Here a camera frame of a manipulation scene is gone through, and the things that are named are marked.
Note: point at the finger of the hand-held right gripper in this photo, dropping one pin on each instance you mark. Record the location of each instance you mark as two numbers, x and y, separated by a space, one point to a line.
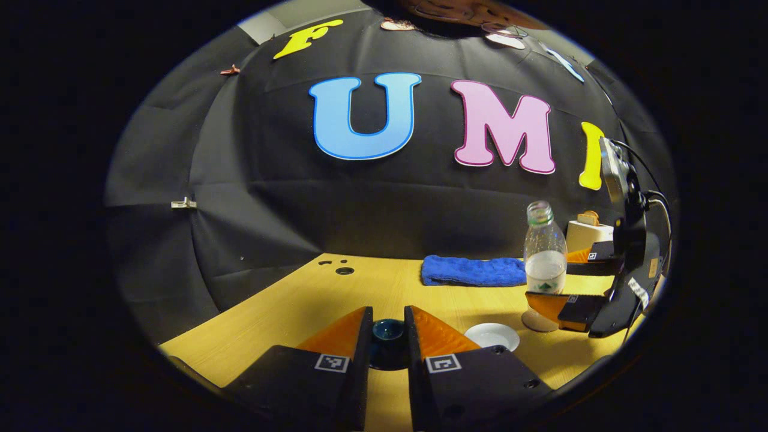
579 312
600 258

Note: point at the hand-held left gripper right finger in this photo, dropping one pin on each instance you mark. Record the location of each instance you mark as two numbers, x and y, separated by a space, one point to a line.
414 360

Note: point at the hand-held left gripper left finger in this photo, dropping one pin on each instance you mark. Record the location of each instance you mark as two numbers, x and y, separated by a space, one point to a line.
360 360

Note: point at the clear plastic water bottle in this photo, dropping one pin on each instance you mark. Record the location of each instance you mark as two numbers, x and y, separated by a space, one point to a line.
545 258

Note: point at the white toaster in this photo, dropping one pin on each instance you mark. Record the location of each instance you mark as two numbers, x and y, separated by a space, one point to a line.
585 235

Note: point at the bread slice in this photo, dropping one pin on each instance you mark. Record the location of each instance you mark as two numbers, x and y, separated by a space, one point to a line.
589 217

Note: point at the blue towel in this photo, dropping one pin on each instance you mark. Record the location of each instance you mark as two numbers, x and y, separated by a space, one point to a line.
474 271

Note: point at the black backdrop cloth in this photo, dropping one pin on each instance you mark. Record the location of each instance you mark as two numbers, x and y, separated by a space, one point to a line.
288 198

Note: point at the white clip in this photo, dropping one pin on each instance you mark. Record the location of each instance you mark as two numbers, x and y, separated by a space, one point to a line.
183 204

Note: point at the red clip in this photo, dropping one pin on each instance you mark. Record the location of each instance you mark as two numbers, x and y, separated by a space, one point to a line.
230 70

